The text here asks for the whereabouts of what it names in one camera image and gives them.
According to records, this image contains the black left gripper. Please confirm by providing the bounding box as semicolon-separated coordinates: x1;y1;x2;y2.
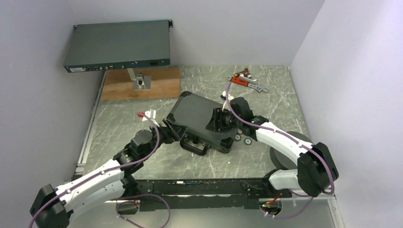
142;118;188;160

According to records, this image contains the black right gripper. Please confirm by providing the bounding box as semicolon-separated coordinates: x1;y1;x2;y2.
206;108;242;133

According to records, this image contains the black foam-lined poker case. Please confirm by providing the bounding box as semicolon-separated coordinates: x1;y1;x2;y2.
163;91;237;156

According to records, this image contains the green poker chip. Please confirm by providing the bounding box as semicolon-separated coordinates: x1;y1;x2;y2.
244;138;252;145

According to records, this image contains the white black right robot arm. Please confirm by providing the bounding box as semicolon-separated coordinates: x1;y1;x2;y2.
206;97;339;197

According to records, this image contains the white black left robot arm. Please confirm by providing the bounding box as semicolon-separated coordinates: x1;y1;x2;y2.
28;126;182;228

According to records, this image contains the adjustable metal wrench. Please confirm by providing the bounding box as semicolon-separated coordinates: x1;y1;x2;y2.
227;76;269;93

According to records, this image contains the wooden board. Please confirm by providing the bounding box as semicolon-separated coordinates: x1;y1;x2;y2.
101;66;181;101

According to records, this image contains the grey foam roll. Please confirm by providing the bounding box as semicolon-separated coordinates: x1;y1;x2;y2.
269;131;312;170

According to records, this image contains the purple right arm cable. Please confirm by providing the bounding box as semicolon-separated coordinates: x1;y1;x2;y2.
224;80;335;220

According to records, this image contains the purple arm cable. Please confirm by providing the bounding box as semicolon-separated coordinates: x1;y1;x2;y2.
224;80;335;220
28;113;172;228

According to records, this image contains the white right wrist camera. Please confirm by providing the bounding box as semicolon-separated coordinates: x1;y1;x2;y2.
220;91;229;101

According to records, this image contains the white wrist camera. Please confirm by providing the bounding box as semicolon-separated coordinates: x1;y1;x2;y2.
137;108;160;127
220;91;229;101

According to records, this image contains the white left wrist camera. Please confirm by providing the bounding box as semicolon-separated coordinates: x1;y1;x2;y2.
137;108;160;127

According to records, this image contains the metal stand bracket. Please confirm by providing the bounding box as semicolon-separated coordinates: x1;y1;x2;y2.
127;68;151;90

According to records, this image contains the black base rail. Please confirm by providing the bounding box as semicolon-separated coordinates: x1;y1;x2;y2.
119;178;292;212

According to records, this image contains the grey rack network switch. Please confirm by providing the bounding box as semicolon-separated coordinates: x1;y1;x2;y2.
63;19;173;73

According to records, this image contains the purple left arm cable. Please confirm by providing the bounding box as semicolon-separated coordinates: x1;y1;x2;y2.
28;113;172;228

